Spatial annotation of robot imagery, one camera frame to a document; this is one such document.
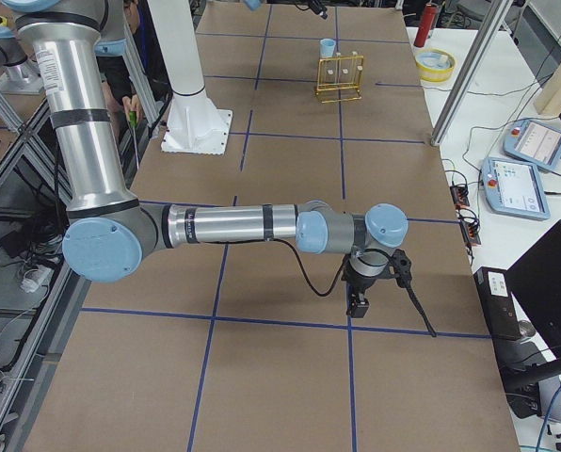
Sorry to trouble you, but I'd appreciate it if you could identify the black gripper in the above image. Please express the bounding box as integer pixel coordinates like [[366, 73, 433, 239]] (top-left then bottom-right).
[[308, 0, 328, 19], [342, 253, 393, 317]]

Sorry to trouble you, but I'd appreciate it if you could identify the light blue cup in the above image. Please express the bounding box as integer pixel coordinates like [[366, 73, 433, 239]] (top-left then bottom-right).
[[319, 38, 336, 58]]

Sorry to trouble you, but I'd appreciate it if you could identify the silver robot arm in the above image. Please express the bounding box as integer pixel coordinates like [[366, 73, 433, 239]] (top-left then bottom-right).
[[8, 1, 411, 318], [242, 0, 328, 20]]

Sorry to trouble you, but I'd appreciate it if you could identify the red bottle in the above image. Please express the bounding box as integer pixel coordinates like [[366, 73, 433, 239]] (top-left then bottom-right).
[[413, 2, 438, 48]]

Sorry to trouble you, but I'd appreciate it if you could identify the yellow bowl with blue plate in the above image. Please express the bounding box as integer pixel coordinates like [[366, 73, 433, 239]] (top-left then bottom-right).
[[414, 49, 457, 83]]

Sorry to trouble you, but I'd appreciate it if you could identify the black box device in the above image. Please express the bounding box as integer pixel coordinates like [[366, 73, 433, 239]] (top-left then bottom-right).
[[473, 266, 521, 341]]

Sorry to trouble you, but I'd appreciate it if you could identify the person in black clothes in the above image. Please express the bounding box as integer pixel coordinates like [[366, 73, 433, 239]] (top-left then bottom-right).
[[96, 0, 145, 123]]

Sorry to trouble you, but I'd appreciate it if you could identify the black computer monitor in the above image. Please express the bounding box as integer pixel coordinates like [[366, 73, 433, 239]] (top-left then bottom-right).
[[506, 219, 561, 347]]

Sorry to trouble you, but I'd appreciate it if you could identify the near teach pendant tablet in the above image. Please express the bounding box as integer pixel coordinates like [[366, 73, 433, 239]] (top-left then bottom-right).
[[481, 157, 551, 220]]

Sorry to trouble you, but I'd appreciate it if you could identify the teach pendant tablet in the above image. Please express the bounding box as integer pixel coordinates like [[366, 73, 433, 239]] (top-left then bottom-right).
[[503, 119, 561, 171], [481, 157, 551, 220]]

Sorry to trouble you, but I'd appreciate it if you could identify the far teach pendant tablet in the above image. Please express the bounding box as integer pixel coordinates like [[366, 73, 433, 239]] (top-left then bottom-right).
[[503, 119, 561, 171]]

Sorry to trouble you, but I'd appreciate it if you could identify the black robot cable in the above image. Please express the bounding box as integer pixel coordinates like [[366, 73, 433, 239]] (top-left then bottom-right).
[[266, 237, 352, 298]]

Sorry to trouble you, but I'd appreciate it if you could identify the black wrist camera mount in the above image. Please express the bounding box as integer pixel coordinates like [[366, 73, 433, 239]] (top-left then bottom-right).
[[393, 249, 412, 288]]

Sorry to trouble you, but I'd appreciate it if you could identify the gold wire cup holder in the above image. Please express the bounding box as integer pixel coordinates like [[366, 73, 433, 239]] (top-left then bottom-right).
[[314, 51, 364, 104]]

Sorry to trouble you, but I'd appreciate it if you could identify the aluminium frame post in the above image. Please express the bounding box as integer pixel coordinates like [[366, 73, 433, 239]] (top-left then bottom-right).
[[430, 0, 513, 146]]

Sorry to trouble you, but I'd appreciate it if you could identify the white pedestal column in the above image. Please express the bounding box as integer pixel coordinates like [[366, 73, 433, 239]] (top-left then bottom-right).
[[148, 0, 232, 155]]

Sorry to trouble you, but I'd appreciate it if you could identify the green handled screwdriver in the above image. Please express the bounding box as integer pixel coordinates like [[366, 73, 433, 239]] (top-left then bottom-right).
[[128, 110, 139, 169]]

